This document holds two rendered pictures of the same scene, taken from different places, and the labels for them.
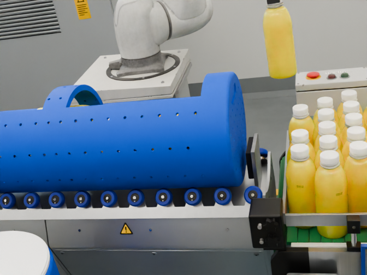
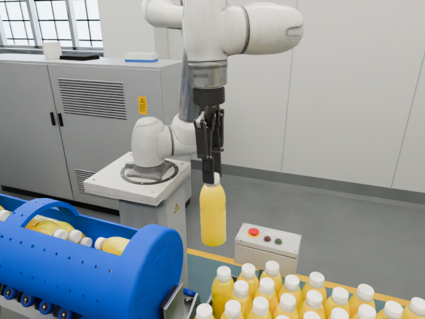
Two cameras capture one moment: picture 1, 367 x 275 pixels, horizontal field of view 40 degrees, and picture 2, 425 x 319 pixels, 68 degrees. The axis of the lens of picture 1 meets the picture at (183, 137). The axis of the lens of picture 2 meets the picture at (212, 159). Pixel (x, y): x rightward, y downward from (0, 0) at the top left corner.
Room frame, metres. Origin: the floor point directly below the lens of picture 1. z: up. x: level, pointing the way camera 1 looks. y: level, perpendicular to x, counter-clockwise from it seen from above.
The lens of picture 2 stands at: (0.48, -0.33, 1.74)
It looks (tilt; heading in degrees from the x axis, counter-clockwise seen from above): 23 degrees down; 5
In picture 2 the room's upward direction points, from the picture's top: straight up
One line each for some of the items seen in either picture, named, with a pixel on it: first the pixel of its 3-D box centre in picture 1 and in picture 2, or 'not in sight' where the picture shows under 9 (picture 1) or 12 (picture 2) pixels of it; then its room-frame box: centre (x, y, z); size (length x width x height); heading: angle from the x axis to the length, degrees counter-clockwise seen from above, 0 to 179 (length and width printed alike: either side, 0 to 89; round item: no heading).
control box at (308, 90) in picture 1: (332, 91); (267, 249); (1.34, -0.45, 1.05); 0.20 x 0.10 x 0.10; 73
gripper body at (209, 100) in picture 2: not in sight; (209, 106); (1.22, -0.26, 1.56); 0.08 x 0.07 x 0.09; 161
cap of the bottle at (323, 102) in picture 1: (325, 102); (248, 269); (1.19, -0.38, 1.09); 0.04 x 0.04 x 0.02
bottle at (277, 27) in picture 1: (279, 39); (212, 211); (1.20, -0.27, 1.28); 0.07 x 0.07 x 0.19
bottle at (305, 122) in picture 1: (302, 143); (223, 299); (1.18, -0.31, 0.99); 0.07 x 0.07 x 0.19
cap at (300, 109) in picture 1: (300, 109); (223, 272); (1.18, -0.31, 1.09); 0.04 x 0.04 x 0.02
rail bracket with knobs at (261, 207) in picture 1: (268, 223); not in sight; (0.92, -0.15, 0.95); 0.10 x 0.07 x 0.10; 163
